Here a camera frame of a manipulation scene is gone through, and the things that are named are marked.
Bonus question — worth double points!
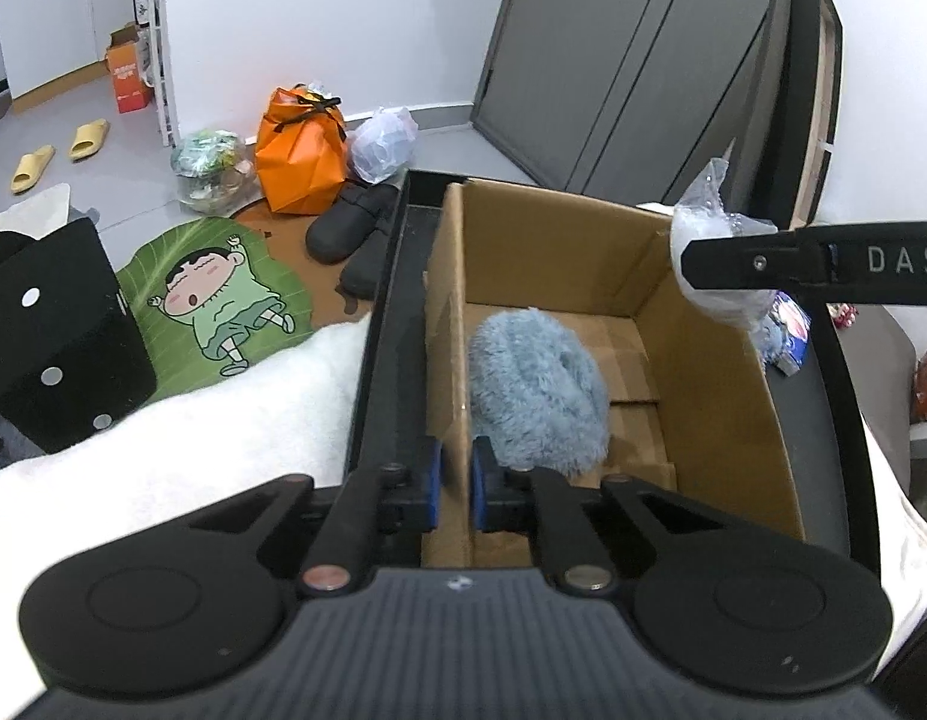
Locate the green cartoon floor mat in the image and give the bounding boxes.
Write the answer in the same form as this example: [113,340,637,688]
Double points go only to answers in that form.
[116,199,374,406]

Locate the white cloth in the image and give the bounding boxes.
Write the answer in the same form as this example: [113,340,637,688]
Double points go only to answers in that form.
[0,184,74,241]

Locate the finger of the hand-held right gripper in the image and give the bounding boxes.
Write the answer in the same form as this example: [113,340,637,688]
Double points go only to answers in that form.
[680,219,927,308]

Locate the blue printed packet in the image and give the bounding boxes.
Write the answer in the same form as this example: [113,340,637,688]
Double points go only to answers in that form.
[763,292,813,376]

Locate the black bag white dots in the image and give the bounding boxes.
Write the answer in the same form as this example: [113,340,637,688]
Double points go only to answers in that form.
[0,217,158,455]

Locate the white narrow rack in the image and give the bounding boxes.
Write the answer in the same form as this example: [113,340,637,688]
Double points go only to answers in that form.
[144,0,179,147]

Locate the large blue fluffy plush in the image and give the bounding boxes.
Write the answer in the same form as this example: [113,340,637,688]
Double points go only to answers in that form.
[467,307,610,477]

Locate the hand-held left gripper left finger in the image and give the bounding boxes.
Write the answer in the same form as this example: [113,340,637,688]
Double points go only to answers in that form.
[185,439,445,593]

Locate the brown cardboard box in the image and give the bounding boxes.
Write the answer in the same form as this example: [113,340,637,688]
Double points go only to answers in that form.
[422,180,805,571]

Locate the yellow slipper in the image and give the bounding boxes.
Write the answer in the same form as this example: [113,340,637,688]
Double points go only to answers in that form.
[68,118,110,161]
[11,145,57,194]

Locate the white cabinet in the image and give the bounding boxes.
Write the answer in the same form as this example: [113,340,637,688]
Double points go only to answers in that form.
[0,0,108,102]

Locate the clear bag green contents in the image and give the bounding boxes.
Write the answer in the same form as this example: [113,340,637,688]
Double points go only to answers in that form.
[170,127,256,215]

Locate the white fluffy blanket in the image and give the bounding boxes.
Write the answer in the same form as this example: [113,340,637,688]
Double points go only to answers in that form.
[0,321,374,698]

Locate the black plastic tray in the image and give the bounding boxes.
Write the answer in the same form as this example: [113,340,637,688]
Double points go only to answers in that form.
[343,169,884,586]

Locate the orange paper gift bag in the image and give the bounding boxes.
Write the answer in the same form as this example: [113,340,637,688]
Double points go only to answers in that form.
[254,86,349,215]

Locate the black framed wooden board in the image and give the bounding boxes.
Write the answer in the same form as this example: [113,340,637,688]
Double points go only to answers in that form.
[733,0,843,230]

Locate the orange cardboard carton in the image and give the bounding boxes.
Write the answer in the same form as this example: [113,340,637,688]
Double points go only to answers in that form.
[105,22,155,115]

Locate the grey wardrobe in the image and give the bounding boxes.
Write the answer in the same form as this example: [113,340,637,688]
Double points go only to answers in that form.
[470,0,790,203]

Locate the black clog shoe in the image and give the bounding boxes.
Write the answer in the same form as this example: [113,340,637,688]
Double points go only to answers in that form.
[335,229,393,301]
[305,181,400,265]

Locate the clear plastic bag white filling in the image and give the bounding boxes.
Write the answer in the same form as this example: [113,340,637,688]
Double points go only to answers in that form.
[669,157,779,331]

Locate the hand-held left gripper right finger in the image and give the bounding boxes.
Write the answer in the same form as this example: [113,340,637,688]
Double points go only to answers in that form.
[470,439,734,593]

